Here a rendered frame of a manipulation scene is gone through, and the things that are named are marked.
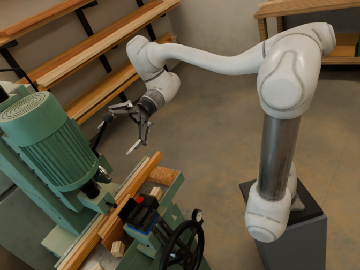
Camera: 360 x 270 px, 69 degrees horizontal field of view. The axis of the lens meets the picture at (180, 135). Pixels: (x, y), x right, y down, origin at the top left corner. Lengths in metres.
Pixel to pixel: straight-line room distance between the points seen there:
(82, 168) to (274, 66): 0.67
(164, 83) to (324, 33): 0.59
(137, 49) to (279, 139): 0.61
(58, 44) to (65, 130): 2.69
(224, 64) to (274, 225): 0.60
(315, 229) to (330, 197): 0.81
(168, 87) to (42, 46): 2.51
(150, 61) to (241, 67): 0.35
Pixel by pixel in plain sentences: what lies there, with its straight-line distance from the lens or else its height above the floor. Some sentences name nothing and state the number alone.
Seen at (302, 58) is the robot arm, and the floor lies 1.46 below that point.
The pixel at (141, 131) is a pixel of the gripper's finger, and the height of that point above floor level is 1.23.
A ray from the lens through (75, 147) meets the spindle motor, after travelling 0.93.
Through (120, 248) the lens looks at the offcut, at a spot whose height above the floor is 0.93.
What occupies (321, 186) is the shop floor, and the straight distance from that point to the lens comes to 2.26.
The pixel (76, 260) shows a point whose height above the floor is 0.93.
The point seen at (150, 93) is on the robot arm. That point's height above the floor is 1.31.
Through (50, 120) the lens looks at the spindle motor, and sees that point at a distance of 0.87.
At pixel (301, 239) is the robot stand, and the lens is 1.46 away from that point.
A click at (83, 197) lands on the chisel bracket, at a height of 1.07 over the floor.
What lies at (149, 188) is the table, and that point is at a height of 0.90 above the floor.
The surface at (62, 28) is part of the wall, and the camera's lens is 3.59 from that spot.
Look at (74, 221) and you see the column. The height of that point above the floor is 0.91.
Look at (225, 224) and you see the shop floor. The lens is 2.11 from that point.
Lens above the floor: 1.75
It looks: 35 degrees down
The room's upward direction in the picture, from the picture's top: 22 degrees counter-clockwise
